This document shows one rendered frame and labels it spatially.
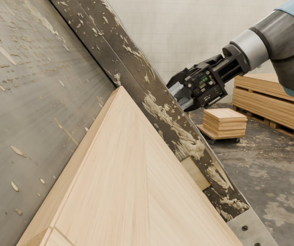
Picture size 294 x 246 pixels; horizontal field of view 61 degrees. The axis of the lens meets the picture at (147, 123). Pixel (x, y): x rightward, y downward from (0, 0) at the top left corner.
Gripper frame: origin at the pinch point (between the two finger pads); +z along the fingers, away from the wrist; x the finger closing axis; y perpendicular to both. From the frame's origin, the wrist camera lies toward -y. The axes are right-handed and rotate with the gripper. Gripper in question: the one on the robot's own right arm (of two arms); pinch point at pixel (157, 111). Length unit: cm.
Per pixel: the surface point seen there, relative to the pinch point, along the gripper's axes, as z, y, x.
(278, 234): -9, -99, 155
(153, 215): 0.5, 40.0, -3.8
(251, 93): -122, -411, 177
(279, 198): -28, -143, 169
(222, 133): -27, -274, 147
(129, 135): 0.2, 32.3, -7.6
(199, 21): -135, -532, 18
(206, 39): -130, -535, 59
